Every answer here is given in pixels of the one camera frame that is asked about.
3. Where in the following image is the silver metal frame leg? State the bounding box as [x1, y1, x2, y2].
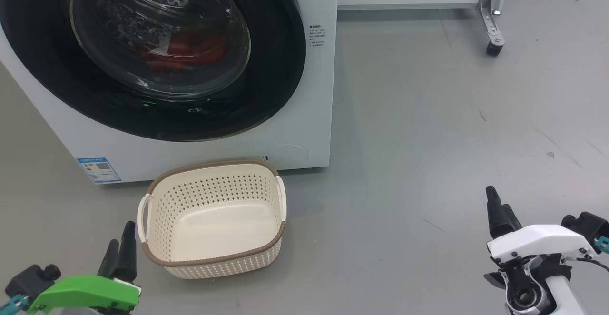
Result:
[477, 0, 512, 49]

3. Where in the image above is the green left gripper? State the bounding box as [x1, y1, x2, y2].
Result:
[27, 221, 142, 315]

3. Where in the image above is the cream perforated laundry basket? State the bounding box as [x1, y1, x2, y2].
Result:
[137, 159, 288, 280]

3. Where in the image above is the small printed text label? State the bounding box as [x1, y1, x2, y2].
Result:
[308, 24, 327, 49]

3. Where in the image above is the washing machine glass door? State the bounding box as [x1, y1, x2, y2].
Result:
[0, 0, 307, 143]

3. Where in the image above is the red cloth garment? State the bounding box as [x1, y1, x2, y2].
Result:
[135, 29, 227, 73]

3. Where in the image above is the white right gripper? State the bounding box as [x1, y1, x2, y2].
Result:
[485, 186, 598, 263]

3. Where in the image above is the blue energy label sticker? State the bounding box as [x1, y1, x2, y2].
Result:
[77, 157, 122, 185]

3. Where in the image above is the white front-load washing machine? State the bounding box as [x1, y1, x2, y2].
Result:
[0, 0, 339, 185]

